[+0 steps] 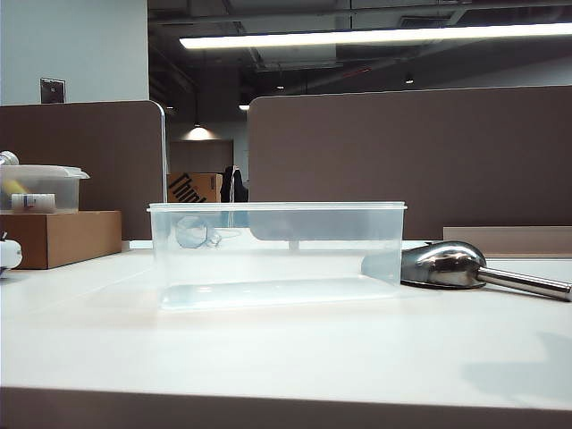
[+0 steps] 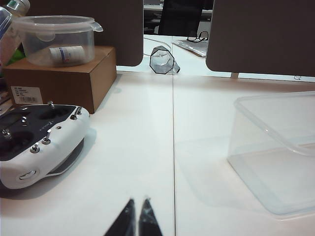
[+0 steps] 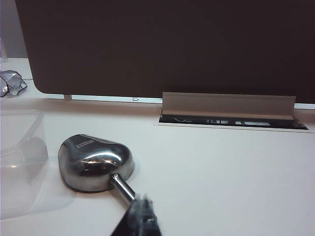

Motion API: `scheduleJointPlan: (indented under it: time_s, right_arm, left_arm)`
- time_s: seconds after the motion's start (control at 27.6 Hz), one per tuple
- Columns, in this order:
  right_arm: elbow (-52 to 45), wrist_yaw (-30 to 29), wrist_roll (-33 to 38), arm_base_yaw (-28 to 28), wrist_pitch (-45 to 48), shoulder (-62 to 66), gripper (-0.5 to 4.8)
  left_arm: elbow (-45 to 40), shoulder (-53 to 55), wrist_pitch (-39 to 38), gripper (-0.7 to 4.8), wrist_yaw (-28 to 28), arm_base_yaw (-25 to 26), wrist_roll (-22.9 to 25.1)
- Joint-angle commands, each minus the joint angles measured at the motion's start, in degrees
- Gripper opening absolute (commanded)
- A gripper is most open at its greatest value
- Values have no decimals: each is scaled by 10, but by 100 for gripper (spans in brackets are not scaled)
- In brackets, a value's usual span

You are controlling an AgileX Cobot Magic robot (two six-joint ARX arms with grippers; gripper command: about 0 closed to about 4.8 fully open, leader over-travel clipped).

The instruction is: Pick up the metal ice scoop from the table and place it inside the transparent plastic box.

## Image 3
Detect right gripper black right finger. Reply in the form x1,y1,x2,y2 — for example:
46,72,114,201
139,193,163,236

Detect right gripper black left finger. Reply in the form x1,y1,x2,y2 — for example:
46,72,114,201
110,200,142,236

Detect transparent plastic container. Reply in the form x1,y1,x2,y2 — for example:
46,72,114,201
0,109,74,220

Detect brown desk partition wide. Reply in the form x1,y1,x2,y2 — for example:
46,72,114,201
14,0,315,104

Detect crumpled shiny plastic wrapper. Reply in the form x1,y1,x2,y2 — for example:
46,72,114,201
0,69,29,98

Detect beige cable tray flap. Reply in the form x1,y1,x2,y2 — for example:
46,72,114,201
161,91,297,121

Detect black desk cable slot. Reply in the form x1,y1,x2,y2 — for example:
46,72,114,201
154,113,310,134

